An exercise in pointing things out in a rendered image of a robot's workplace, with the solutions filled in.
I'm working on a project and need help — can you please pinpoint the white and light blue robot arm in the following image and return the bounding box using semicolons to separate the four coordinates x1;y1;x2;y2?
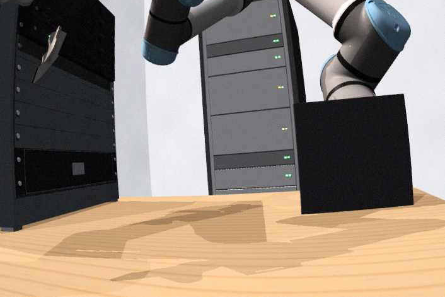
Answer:
142;0;411;100

